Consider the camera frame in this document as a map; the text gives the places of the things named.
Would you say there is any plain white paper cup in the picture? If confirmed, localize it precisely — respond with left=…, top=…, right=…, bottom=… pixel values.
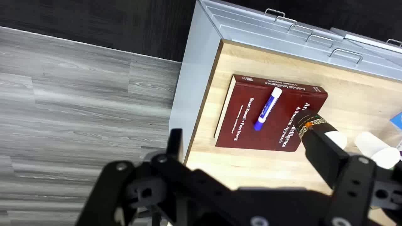
left=355, top=130, right=388, bottom=156
left=371, top=145, right=402, bottom=170

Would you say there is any dark red hardcover book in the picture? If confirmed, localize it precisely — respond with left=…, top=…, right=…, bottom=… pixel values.
left=214, top=73, right=330, bottom=153

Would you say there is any blue marker with white cap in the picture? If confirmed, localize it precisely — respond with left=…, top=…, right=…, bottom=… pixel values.
left=252, top=86, right=285, bottom=131

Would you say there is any small blue box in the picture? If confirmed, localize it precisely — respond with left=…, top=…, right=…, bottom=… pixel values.
left=390, top=110, right=402, bottom=131

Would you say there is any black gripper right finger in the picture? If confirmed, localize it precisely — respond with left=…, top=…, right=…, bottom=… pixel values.
left=298, top=124, right=402, bottom=226

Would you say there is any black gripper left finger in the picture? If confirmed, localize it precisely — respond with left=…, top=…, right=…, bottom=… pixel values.
left=75, top=127, right=253, bottom=226

